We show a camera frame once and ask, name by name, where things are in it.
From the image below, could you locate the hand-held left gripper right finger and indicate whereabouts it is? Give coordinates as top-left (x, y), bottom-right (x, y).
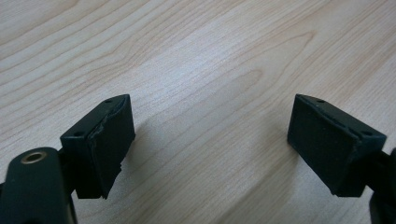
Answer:
top-left (287, 93), bottom-right (388, 198)

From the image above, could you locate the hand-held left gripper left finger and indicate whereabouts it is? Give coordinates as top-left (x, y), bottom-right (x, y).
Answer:
top-left (59, 93), bottom-right (136, 200)

